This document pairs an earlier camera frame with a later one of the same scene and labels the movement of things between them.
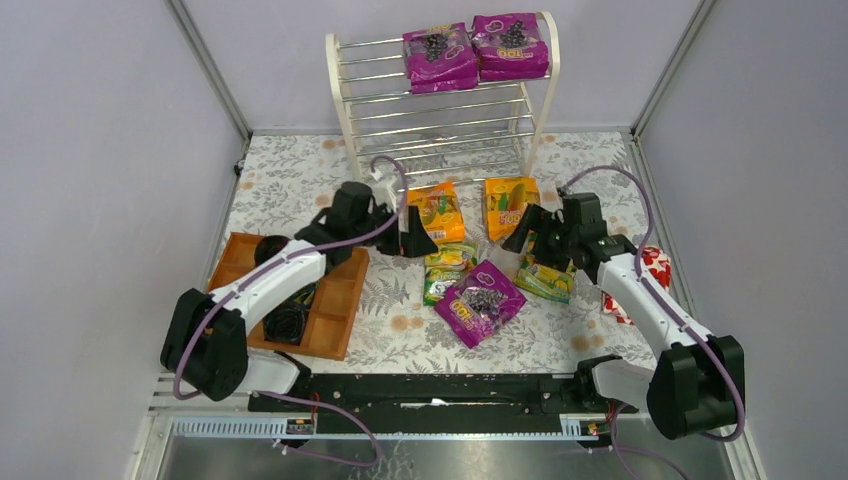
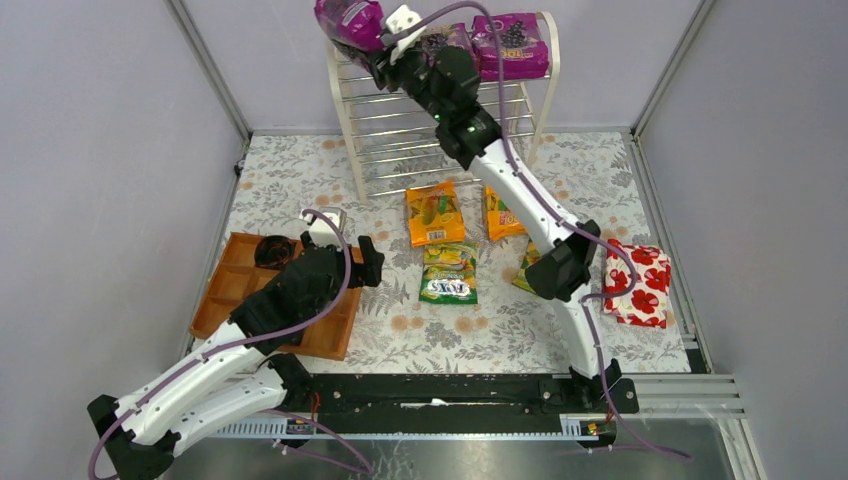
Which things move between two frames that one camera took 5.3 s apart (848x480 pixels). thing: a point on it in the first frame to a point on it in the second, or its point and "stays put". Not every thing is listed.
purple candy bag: x=509 y=46 stays put
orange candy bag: x=506 y=200 stays put
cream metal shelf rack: x=493 y=132 stays put
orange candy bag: x=440 y=211 stays put
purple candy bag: x=480 y=304 to x=356 y=24
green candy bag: x=445 y=267 stays put
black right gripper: x=539 y=227 to x=385 y=67
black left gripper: x=398 y=234 to x=313 y=258
